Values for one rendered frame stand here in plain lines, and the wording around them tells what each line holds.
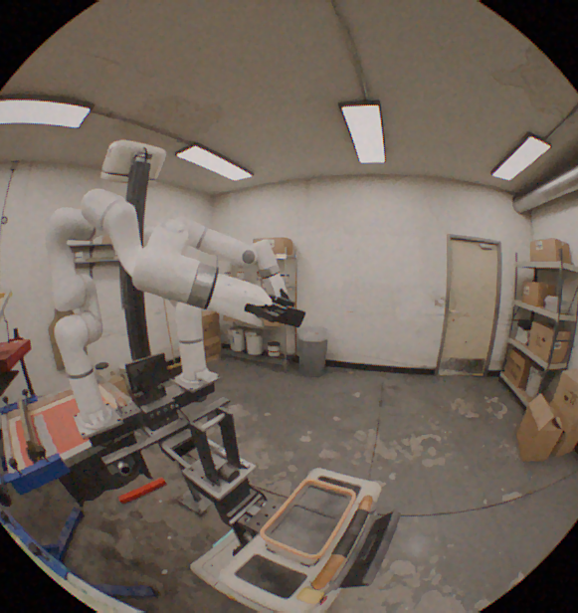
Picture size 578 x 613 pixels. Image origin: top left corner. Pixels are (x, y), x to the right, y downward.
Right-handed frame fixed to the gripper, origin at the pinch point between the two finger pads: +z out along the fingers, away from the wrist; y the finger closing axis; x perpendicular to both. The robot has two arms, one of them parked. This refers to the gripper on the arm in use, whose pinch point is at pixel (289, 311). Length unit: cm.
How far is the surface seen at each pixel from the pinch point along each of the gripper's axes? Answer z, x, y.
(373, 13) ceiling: -9, 158, -26
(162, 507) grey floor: -15, -170, -30
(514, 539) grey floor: 158, -75, 125
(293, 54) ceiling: -25, 140, -85
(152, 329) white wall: -51, -164, -295
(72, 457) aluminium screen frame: -52, -71, -2
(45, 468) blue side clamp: -61, -71, 9
